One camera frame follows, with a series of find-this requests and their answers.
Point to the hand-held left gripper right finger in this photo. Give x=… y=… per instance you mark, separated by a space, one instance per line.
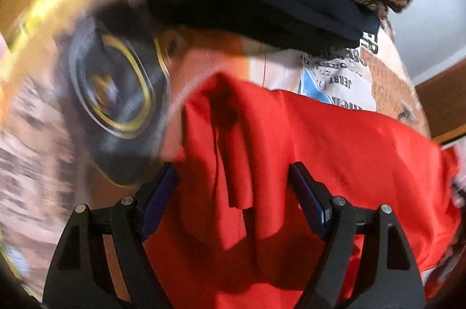
x=309 y=199

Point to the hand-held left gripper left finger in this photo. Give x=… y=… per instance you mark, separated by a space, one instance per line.
x=160 y=201

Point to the red zip jacket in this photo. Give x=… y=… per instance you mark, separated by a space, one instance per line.
x=327 y=148

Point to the printed bed sheet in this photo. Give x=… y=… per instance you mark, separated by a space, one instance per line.
x=43 y=134

